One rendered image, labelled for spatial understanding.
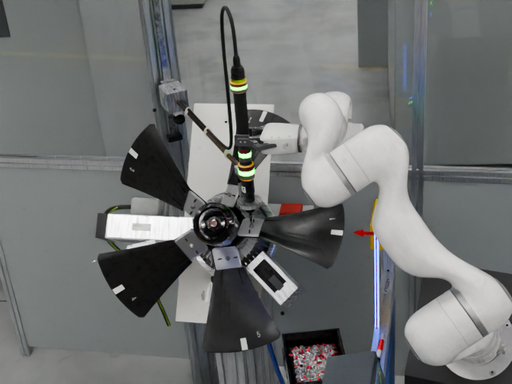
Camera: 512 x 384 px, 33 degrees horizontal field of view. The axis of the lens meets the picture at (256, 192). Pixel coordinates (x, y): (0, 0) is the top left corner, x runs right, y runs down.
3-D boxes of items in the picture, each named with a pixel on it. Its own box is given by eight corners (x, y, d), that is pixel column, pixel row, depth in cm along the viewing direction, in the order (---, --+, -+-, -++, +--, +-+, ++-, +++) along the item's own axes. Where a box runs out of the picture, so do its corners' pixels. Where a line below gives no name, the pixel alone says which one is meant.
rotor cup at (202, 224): (194, 212, 253) (181, 204, 240) (241, 198, 251) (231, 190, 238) (205, 259, 250) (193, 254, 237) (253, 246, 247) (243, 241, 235)
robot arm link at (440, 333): (507, 337, 194) (500, 321, 173) (437, 382, 196) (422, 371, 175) (475, 293, 199) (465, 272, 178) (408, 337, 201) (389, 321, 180)
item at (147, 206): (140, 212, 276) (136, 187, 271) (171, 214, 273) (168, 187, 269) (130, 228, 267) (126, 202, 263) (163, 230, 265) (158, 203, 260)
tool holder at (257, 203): (230, 198, 242) (227, 168, 237) (253, 192, 244) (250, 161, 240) (242, 212, 235) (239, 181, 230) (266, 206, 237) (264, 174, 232)
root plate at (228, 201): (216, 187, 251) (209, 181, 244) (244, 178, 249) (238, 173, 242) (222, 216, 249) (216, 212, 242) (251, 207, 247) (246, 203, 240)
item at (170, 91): (159, 105, 291) (156, 81, 286) (179, 100, 293) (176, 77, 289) (169, 116, 282) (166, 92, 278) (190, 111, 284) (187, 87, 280)
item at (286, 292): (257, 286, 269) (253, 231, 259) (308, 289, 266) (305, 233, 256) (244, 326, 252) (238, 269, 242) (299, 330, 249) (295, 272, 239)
